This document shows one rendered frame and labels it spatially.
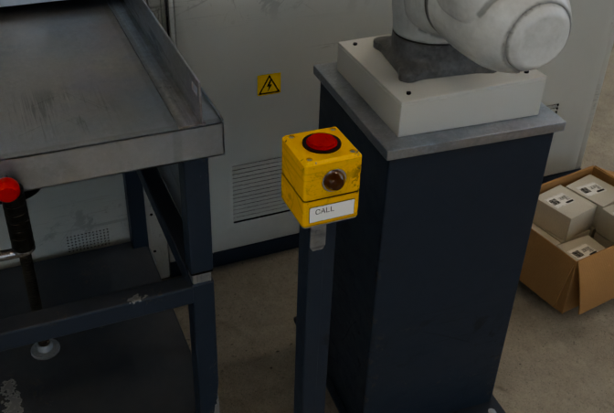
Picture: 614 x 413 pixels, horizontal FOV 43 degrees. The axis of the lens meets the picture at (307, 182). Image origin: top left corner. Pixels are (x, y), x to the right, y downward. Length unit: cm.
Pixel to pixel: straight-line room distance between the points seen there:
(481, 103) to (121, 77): 61
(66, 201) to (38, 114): 78
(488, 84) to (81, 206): 106
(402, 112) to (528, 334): 96
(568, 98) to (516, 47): 138
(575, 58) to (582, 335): 82
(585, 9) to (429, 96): 113
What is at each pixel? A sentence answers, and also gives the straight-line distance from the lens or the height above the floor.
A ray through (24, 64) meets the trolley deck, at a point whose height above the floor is 85.
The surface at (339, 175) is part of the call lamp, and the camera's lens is 96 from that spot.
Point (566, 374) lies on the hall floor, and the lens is 204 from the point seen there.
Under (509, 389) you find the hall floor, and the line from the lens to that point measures 196.
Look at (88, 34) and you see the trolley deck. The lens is 147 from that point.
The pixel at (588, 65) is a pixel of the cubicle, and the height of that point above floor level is 45.
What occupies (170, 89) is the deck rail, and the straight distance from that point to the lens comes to 124.
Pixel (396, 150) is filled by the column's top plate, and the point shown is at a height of 75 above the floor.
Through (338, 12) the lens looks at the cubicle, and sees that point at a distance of 193.
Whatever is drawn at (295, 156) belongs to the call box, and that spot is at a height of 89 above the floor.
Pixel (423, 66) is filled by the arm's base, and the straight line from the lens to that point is 137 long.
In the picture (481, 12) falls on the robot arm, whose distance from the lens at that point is 114.
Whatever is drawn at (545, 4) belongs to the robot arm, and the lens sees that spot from 114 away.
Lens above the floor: 140
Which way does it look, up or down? 33 degrees down
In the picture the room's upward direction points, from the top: 2 degrees clockwise
